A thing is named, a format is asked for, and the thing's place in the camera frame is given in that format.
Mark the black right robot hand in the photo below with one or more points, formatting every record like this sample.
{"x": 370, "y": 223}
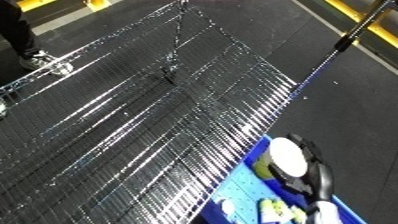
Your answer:
{"x": 315, "y": 173}

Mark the pale right robot arm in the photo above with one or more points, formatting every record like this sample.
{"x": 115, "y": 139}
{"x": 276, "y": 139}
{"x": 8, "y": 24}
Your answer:
{"x": 320, "y": 214}

